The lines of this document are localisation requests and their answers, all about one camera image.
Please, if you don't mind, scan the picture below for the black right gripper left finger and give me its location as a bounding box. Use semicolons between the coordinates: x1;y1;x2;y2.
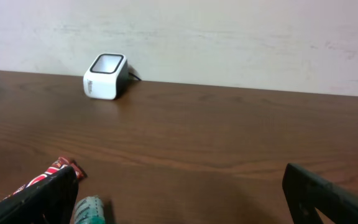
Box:
0;167;78;224

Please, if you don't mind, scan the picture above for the red Top candy bar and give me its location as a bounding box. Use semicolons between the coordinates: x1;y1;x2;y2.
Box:
4;157;87;199

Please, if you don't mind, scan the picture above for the white barcode scanner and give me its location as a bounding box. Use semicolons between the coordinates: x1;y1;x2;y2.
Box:
83;53;129;100

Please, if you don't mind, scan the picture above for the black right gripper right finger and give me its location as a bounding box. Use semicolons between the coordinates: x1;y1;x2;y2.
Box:
282;163;358;223

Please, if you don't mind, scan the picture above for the blue mouthwash bottle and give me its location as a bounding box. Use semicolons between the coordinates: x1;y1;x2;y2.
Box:
74;195;106;224

